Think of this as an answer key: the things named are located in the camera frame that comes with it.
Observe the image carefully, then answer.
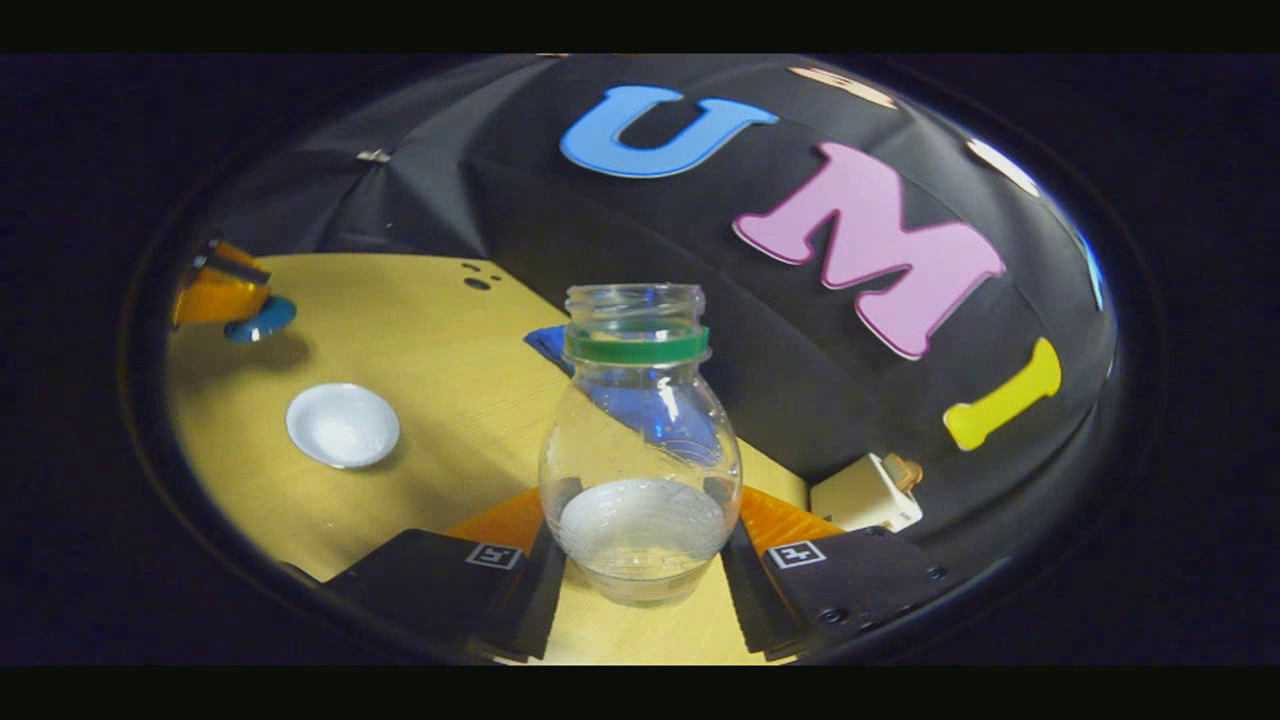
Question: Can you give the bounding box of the blue folded towel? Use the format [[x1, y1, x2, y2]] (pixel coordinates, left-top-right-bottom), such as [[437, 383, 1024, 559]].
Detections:
[[523, 325, 723, 466]]

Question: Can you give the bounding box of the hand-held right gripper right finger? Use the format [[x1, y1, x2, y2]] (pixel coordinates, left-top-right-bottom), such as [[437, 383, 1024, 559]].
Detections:
[[718, 485, 951, 661]]

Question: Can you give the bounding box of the white toaster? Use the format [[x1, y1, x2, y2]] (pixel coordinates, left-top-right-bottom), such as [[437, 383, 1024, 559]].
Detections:
[[808, 452, 924, 534]]

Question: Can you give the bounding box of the dark blue teacup lid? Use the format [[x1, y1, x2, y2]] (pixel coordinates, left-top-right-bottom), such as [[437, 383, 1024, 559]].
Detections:
[[223, 295, 298, 345]]

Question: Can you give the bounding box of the black backdrop cloth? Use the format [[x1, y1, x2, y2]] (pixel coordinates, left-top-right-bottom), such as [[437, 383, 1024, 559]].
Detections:
[[185, 55, 1121, 581]]

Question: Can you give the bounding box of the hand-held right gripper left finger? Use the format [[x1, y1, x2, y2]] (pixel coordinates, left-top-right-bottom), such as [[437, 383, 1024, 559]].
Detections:
[[325, 487, 569, 663]]

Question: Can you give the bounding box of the dark blue teacup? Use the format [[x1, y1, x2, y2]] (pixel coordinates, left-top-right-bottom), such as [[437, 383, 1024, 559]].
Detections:
[[285, 383, 401, 471]]

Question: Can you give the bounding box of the clear plastic water bottle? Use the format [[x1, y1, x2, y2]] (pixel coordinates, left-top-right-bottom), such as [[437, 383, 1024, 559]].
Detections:
[[538, 283, 744, 608]]

